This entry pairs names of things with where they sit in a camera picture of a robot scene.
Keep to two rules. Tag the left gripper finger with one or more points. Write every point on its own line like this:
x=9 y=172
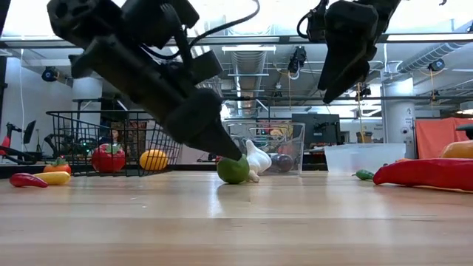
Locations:
x=199 y=118

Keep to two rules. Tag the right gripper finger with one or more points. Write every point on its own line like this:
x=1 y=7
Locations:
x=351 y=83
x=343 y=63

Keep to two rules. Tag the orange citrus fruit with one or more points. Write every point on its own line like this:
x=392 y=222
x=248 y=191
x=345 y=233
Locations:
x=153 y=160

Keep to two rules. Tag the green lime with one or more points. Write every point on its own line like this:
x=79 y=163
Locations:
x=233 y=171

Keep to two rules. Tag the white garlic bulb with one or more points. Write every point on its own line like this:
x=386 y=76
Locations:
x=258 y=159

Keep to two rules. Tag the red tomato green stem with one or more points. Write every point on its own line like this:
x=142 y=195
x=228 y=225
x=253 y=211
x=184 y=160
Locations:
x=109 y=160

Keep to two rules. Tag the dark green small chili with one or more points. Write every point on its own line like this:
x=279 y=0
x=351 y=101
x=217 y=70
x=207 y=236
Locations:
x=364 y=174

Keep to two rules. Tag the purple eggplant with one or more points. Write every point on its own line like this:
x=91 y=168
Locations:
x=284 y=162

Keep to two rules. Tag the long red pepper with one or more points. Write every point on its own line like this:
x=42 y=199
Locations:
x=425 y=173

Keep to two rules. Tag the small yellow chili pepper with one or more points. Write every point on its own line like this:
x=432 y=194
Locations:
x=55 y=178

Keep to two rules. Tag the small red chili pepper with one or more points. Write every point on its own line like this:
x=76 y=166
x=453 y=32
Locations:
x=27 y=180

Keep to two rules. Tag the red background robot arm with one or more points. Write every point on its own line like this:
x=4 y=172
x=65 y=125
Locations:
x=5 y=144

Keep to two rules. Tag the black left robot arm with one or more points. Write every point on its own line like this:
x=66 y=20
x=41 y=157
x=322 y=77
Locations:
x=81 y=18

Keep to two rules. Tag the black ceiling device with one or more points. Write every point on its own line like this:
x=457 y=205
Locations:
x=436 y=64
x=50 y=74
x=297 y=59

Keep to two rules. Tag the white round column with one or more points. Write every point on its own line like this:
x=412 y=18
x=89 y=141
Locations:
x=399 y=111

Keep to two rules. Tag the black overhead crossbar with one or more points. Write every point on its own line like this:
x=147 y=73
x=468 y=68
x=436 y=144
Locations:
x=284 y=39

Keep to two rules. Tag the person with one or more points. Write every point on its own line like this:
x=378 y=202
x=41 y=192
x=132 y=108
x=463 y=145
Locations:
x=116 y=136

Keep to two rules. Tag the translucent low plastic container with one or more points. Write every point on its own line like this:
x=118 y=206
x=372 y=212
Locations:
x=362 y=157

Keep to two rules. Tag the clear plastic tall bin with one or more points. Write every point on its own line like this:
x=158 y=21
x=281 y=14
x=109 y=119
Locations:
x=292 y=133

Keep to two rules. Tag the orange-red curtain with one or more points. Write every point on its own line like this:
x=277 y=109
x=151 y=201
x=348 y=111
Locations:
x=436 y=140

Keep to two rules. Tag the small black background monitor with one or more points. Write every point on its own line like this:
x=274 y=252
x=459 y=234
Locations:
x=29 y=131

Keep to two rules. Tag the small orange-red tomato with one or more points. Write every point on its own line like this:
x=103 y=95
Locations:
x=57 y=167

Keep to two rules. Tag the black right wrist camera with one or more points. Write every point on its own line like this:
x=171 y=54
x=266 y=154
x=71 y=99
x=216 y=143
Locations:
x=316 y=22

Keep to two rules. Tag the silver ribbed ceiling duct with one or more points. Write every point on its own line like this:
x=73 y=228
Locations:
x=428 y=55

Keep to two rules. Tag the black aluminium table frame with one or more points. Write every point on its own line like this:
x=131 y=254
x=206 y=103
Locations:
x=18 y=168

